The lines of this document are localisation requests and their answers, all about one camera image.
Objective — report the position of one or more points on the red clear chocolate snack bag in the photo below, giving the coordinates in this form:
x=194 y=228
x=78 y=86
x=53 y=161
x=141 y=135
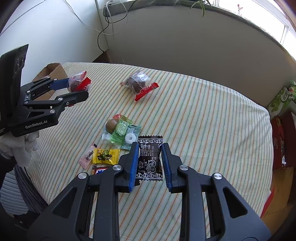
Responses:
x=79 y=82

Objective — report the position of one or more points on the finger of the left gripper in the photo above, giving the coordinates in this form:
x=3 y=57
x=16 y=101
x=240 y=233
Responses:
x=60 y=99
x=50 y=84

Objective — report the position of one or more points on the Snickers bar Chinese label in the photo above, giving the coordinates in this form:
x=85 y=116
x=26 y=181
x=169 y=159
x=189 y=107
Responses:
x=96 y=170

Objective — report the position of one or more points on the pink candy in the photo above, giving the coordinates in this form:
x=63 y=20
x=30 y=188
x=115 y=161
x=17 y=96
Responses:
x=86 y=158

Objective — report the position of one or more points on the green candy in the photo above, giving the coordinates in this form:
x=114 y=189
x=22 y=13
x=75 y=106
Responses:
x=121 y=129

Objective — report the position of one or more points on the green snack carton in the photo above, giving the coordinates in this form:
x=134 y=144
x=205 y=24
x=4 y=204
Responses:
x=283 y=102

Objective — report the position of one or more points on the teal mint ring candy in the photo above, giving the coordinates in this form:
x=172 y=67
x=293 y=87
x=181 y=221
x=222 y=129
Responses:
x=131 y=136

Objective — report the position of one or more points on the striped tablecloth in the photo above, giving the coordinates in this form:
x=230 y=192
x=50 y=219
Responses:
x=210 y=127

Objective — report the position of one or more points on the small hanging plant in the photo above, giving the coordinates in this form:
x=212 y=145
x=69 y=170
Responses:
x=201 y=4

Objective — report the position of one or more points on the white refrigerator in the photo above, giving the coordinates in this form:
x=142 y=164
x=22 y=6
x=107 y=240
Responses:
x=56 y=31

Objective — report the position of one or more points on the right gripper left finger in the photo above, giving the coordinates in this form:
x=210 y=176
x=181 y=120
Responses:
x=68 y=216

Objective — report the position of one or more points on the black patterned snack packet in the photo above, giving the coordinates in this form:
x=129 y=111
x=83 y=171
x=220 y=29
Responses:
x=149 y=164

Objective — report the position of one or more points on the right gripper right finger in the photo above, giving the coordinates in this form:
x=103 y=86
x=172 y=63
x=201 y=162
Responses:
x=212 y=209

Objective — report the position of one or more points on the white gloved left hand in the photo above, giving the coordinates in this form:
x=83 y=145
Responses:
x=21 y=148

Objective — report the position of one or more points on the brown egg snack pack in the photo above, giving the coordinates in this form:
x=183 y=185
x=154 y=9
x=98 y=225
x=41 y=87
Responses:
x=109 y=135

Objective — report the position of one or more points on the yellow candy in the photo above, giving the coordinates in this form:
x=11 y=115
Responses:
x=106 y=156

